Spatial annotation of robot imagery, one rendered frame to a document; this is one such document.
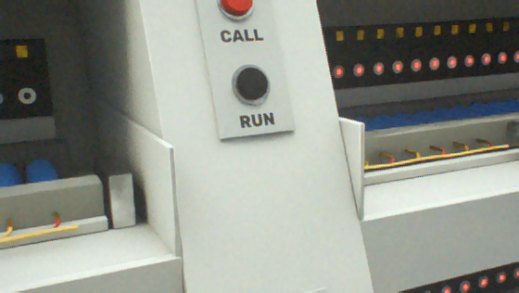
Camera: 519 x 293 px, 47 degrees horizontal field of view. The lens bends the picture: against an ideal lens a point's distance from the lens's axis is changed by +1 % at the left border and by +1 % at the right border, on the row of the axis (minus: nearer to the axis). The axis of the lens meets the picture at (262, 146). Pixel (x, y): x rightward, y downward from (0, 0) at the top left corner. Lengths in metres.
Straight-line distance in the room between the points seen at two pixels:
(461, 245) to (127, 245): 0.18
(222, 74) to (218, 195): 0.06
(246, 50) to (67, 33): 0.23
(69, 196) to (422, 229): 0.18
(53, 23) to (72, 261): 0.26
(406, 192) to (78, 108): 0.26
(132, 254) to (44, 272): 0.04
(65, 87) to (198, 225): 0.24
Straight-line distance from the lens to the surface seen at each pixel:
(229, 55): 0.29
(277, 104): 0.29
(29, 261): 0.29
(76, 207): 0.31
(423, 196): 0.35
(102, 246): 0.29
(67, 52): 0.49
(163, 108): 0.28
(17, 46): 0.44
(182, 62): 0.29
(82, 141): 0.47
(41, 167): 0.38
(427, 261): 0.34
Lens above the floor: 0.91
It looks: 7 degrees up
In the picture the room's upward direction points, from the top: 10 degrees counter-clockwise
